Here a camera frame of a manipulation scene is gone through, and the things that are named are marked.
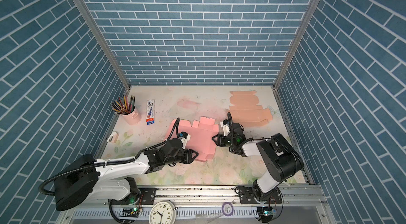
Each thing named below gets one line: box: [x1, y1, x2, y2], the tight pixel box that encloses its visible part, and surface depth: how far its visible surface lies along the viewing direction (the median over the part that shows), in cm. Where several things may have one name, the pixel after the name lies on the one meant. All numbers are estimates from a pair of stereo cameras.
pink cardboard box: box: [165, 116, 220, 162], surface depth 97 cm
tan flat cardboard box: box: [228, 90, 273, 127], surface depth 113 cm
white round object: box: [106, 131, 119, 144], surface depth 93 cm
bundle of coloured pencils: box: [111, 95, 136, 115], surface depth 95 cm
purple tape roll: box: [221, 201, 234, 217], surface depth 72 cm
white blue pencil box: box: [145, 99, 155, 126], surface depth 107 cm
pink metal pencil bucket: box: [121, 105, 142, 126], surface depth 96 cm
